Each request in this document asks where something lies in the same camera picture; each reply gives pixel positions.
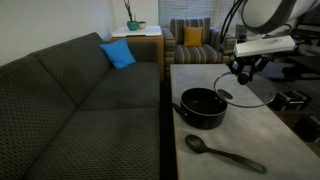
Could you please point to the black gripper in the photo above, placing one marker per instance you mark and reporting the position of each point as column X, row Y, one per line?
column 256, row 63

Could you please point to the glass pot lid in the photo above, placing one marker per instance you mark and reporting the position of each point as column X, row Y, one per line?
column 256, row 93

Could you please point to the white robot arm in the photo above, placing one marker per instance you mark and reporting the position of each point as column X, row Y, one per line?
column 262, row 17

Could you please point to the black cooking pot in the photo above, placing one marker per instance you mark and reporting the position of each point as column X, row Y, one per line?
column 201, row 108

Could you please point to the mustard yellow cushion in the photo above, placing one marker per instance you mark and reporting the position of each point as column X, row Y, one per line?
column 192, row 36

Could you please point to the striped armchair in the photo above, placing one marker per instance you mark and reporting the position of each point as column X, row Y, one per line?
column 213, row 50

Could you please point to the grey coffee table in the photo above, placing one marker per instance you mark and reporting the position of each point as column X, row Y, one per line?
column 255, row 133

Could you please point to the white window blinds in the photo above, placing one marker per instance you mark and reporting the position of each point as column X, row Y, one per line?
column 216, row 10

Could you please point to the black equipment on floor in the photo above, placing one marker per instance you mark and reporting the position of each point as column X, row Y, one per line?
column 297, row 76

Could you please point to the black plastic ladle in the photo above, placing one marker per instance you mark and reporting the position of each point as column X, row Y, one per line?
column 196, row 144

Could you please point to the wooden side table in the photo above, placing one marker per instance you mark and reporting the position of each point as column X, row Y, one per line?
column 149, row 33

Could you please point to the small white bowl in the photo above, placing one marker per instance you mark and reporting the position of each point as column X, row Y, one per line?
column 142, row 25

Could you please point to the teal potted plant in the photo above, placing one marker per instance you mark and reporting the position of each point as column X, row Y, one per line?
column 131, row 23

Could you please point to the blue throw pillow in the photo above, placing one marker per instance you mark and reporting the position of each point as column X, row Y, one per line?
column 118, row 53

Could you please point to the dark grey fabric sofa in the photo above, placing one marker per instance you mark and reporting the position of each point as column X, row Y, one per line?
column 67, row 113

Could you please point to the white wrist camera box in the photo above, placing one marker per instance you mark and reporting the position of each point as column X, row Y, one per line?
column 264, row 46

